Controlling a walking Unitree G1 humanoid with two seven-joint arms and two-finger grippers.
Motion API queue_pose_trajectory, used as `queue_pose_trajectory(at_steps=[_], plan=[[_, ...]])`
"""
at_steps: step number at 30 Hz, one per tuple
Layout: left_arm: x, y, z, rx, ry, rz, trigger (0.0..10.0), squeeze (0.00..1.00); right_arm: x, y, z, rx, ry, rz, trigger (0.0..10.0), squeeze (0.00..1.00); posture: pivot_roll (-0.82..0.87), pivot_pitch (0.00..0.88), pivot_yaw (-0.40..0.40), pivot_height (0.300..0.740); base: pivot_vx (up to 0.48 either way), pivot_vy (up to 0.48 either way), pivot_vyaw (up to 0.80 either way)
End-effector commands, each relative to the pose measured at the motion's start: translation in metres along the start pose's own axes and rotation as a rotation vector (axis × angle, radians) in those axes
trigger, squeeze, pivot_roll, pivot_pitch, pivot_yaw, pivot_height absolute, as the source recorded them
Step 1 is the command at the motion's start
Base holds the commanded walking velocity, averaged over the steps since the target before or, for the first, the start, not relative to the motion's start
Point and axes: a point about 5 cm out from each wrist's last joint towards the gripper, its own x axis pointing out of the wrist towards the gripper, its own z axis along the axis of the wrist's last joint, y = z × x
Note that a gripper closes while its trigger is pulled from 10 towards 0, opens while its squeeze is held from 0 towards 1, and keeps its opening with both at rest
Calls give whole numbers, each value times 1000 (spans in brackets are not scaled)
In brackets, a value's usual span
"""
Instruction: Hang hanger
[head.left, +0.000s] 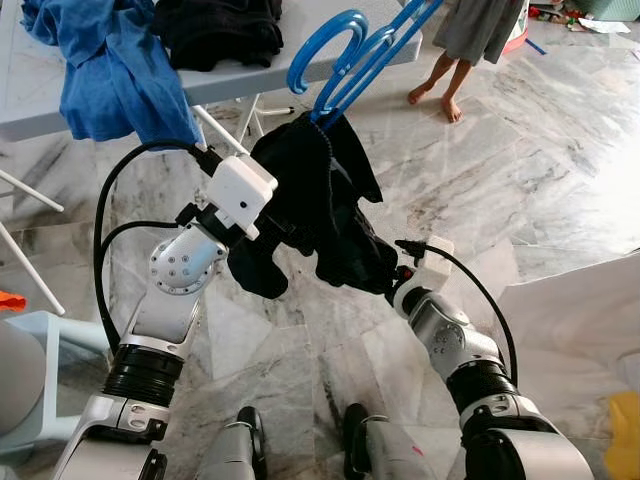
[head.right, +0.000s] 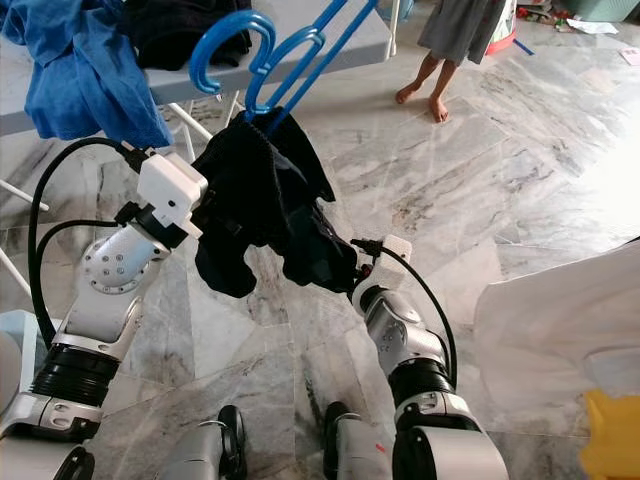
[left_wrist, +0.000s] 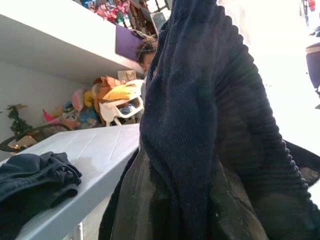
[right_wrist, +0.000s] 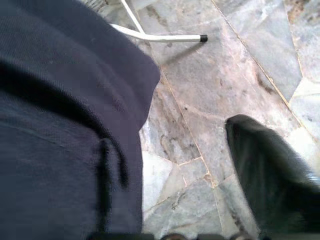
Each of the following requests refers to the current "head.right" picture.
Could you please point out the child in grey dress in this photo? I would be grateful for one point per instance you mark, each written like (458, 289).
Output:
(460, 25)

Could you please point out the pale plastic folding table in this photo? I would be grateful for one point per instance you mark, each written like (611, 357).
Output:
(375, 30)

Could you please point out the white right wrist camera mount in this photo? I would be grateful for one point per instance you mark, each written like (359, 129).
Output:
(390, 265)

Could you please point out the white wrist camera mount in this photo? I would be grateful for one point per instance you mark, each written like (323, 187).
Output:
(390, 265)
(172, 190)

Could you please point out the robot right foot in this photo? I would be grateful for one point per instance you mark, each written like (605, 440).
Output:
(358, 450)

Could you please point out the blue plastic hanger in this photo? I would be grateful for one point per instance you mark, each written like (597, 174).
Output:
(205, 40)
(320, 45)

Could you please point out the blue shirt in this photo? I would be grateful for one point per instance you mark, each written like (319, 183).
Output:
(80, 70)

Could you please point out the dark navy garment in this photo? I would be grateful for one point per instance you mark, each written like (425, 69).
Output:
(260, 200)
(160, 30)

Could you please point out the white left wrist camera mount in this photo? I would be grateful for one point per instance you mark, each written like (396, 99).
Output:
(172, 190)

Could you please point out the white translucent garment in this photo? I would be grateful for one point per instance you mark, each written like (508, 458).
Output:
(550, 320)

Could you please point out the pale plastic laundry basket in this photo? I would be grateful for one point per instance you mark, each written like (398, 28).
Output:
(25, 330)

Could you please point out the yellow shirt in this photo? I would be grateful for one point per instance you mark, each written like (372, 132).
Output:
(615, 430)

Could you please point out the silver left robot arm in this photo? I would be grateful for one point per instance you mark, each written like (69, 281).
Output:
(125, 270)

